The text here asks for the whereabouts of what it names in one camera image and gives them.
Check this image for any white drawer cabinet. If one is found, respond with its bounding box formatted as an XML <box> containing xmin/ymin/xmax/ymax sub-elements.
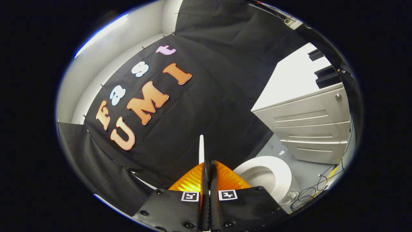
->
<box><xmin>251</xmin><ymin>42</ymin><xmax>351</xmax><ymax>165</ymax></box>

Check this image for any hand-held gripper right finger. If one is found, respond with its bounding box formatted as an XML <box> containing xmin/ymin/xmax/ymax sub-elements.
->
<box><xmin>209</xmin><ymin>160</ymin><xmax>289</xmax><ymax>232</ymax></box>

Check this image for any white power strip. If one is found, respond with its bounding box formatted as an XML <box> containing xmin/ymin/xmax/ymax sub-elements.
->
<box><xmin>284</xmin><ymin>18</ymin><xmax>304</xmax><ymax>30</ymax></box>

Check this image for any black backdrop cloth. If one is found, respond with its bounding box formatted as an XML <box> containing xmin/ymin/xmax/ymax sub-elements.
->
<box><xmin>57</xmin><ymin>0</ymin><xmax>322</xmax><ymax>217</ymax></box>

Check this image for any large black box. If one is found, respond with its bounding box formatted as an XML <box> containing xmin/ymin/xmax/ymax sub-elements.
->
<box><xmin>314</xmin><ymin>65</ymin><xmax>342</xmax><ymax>89</ymax></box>

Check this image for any small black box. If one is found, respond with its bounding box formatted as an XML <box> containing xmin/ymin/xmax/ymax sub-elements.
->
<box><xmin>308</xmin><ymin>49</ymin><xmax>324</xmax><ymax>62</ymax></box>

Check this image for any black floor cable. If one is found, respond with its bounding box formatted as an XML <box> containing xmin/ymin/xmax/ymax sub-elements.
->
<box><xmin>289</xmin><ymin>164</ymin><xmax>342</xmax><ymax>212</ymax></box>

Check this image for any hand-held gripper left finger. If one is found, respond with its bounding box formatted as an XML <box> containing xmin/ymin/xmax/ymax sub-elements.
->
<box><xmin>133</xmin><ymin>160</ymin><xmax>210</xmax><ymax>232</ymax></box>

